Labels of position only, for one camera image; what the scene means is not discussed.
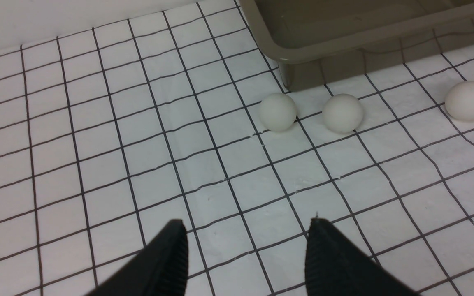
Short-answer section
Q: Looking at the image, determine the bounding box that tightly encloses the olive green plastic bin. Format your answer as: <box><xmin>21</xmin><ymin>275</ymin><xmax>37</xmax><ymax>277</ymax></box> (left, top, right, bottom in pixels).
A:
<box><xmin>239</xmin><ymin>0</ymin><xmax>474</xmax><ymax>91</ymax></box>

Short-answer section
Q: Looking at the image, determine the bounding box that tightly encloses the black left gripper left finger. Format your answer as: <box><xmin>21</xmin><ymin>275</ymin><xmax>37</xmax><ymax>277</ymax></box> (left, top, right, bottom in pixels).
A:
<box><xmin>87</xmin><ymin>219</ymin><xmax>189</xmax><ymax>296</ymax></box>

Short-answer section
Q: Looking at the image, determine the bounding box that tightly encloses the white ball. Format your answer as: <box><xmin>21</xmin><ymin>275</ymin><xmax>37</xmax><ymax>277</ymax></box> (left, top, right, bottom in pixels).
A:
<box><xmin>444</xmin><ymin>81</ymin><xmax>474</xmax><ymax>122</ymax></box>
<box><xmin>322</xmin><ymin>94</ymin><xmax>365</xmax><ymax>134</ymax></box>
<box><xmin>258</xmin><ymin>92</ymin><xmax>297</xmax><ymax>132</ymax></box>

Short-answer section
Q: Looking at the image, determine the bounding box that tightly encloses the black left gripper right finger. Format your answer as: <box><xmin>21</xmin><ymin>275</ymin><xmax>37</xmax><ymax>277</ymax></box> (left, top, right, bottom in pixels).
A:
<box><xmin>305</xmin><ymin>218</ymin><xmax>419</xmax><ymax>296</ymax></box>

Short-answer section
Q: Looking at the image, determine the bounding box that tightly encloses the white black grid tablecloth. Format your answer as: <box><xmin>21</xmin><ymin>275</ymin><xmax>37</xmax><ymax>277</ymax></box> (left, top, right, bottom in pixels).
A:
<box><xmin>0</xmin><ymin>0</ymin><xmax>474</xmax><ymax>296</ymax></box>

